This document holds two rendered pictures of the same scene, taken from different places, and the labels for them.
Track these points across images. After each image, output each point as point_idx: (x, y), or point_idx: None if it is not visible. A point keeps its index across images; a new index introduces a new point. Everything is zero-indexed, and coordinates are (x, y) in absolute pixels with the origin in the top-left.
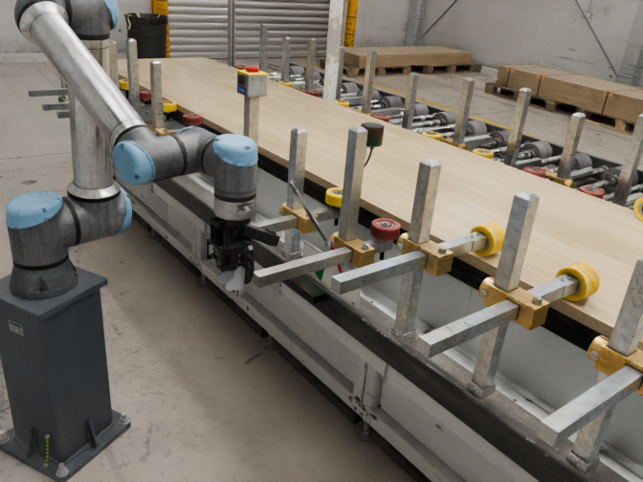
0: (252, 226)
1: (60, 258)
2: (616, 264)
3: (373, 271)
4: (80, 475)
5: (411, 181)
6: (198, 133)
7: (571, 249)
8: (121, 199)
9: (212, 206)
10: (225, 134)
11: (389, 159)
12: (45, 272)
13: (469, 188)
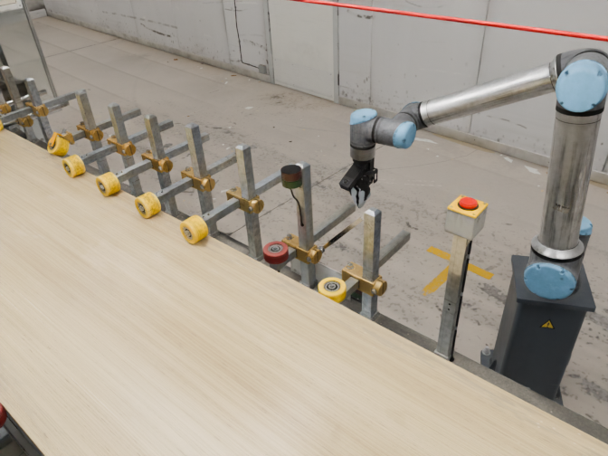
0: (354, 169)
1: None
2: (90, 254)
3: (274, 173)
4: (476, 359)
5: (253, 349)
6: (394, 118)
7: (116, 264)
8: (536, 261)
9: (519, 386)
10: (373, 113)
11: (291, 423)
12: None
13: (178, 354)
